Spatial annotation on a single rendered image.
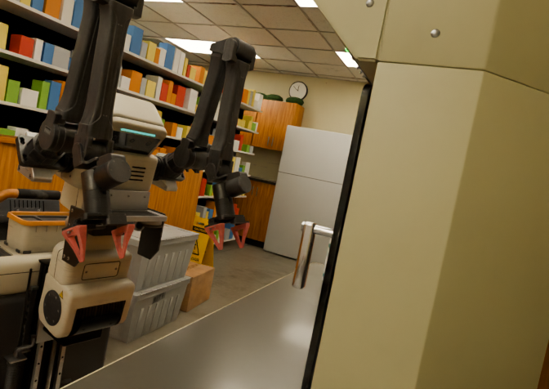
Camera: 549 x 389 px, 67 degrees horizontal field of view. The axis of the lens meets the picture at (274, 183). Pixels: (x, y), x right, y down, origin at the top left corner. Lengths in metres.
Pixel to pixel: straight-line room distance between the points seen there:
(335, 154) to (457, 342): 5.09
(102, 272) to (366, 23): 1.14
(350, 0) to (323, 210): 5.10
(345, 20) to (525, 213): 0.30
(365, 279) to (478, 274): 0.12
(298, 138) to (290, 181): 0.60
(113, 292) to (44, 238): 0.36
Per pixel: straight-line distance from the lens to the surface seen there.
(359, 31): 0.52
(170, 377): 0.69
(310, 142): 5.67
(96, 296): 1.40
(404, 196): 0.48
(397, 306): 0.49
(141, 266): 2.70
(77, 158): 1.04
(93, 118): 1.04
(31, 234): 1.63
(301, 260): 0.56
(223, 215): 1.25
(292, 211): 5.71
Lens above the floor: 1.28
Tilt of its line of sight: 3 degrees down
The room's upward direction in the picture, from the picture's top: 11 degrees clockwise
